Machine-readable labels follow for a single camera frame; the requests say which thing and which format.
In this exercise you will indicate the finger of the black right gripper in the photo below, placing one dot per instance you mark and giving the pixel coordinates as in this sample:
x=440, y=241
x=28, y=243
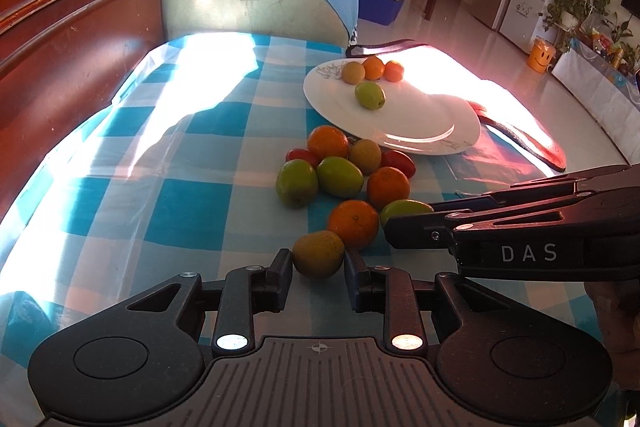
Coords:
x=435, y=230
x=480, y=201

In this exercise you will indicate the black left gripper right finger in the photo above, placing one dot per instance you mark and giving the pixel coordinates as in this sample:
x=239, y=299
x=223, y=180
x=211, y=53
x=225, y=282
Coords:
x=394, y=294

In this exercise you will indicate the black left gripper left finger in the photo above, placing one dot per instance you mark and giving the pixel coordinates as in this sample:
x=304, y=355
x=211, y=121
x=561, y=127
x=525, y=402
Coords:
x=247, y=291

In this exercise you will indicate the orange tangerine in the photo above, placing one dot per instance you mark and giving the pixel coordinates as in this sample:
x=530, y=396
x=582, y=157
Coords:
x=325, y=141
x=386, y=185
x=355, y=222

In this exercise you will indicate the yellow-brown jujube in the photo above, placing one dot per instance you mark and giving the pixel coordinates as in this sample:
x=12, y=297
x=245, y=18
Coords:
x=318, y=255

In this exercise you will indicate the red cherry tomato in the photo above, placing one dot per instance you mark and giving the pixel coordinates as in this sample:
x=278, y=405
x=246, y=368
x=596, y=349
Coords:
x=303, y=154
x=400, y=161

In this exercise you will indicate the orange tangerine top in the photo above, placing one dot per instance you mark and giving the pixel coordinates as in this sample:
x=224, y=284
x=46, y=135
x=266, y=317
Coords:
x=325, y=141

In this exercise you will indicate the small orange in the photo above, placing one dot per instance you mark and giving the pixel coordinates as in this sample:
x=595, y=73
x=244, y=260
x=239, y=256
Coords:
x=374, y=68
x=394, y=71

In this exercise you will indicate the brownish green jujube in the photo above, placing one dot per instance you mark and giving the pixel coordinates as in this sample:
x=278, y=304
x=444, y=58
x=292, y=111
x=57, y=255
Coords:
x=353, y=73

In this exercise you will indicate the white floral plate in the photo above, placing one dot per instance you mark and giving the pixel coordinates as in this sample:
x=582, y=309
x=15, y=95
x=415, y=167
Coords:
x=411, y=120

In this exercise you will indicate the blue checkered tablecloth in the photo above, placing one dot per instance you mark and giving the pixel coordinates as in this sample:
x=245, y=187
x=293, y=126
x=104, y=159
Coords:
x=177, y=175

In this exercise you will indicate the yellow smiley bucket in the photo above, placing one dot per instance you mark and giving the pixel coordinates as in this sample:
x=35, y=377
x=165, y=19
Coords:
x=540, y=55

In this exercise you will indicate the white small freezer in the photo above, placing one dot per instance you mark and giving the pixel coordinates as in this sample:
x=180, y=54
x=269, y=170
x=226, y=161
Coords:
x=523, y=23

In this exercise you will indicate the green potted plant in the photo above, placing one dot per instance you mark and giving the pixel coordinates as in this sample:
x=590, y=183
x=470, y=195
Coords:
x=569, y=14

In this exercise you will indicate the blue storage bin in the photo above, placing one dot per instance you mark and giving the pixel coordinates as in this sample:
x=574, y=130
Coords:
x=382, y=12

